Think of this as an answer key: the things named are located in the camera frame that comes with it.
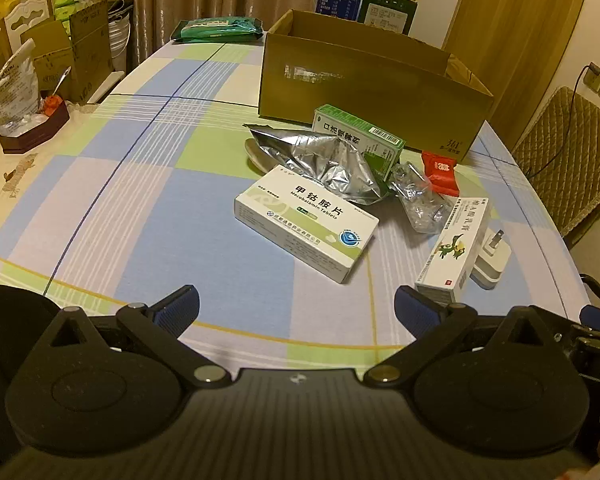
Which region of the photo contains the green milk carton box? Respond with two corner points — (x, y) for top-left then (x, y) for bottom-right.
(356, 0), (419, 37)

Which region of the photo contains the white flat board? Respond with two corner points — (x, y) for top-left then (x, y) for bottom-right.
(87, 70), (126, 106)

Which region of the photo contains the silver foil bag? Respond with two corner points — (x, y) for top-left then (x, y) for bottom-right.
(243, 122), (387, 206)

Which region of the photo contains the white carved chair back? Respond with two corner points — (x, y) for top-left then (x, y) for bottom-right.
(2, 0), (56, 43)

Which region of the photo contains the white ointment box bird print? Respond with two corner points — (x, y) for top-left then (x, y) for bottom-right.
(414, 196), (492, 305)

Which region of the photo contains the red candy packet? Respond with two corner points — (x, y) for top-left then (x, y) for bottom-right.
(421, 150), (461, 198)

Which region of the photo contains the dark brown wooden tray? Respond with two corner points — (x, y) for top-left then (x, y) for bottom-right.
(0, 102), (71, 155)

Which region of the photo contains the brown corrugated carton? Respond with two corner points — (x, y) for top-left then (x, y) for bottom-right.
(20, 0), (116, 101)

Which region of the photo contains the white charger plug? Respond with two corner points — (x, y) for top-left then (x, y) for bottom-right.
(469, 229), (512, 291)

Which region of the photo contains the golden yellow curtain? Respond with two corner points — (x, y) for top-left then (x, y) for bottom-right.
(442, 0), (593, 151)

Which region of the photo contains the black plug and cable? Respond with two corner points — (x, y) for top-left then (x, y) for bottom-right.
(527, 61), (600, 181)

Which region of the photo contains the crumpled white plastic bag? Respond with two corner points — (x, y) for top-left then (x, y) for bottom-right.
(0, 37), (43, 131)

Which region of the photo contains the large cardboard box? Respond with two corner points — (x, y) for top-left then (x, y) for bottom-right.
(257, 8), (495, 163)

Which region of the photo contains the clear plastic container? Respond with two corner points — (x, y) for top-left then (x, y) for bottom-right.
(390, 161), (453, 235)

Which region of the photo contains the green wet wipes pack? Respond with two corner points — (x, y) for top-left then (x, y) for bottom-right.
(171, 17), (265, 44)

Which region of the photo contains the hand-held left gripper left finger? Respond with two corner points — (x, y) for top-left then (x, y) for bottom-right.
(45, 285), (228, 388)

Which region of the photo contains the green medicine box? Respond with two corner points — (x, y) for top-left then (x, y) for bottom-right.
(312, 104), (406, 181)

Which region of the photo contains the metal handled utensil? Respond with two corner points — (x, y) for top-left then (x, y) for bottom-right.
(52, 65), (73, 98)

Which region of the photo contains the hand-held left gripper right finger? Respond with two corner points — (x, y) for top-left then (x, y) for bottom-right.
(364, 285), (573, 388)

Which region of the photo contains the white plastic bucket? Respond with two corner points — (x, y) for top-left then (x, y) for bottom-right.
(107, 0), (136, 73)

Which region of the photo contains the white medicine box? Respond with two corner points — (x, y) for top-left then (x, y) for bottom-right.
(234, 164), (381, 285)

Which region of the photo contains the beige speckled spoon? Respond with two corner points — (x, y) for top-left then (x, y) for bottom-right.
(243, 138), (271, 175)

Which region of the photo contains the quilted beige chair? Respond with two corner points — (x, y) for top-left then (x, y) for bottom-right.
(510, 85), (600, 251)

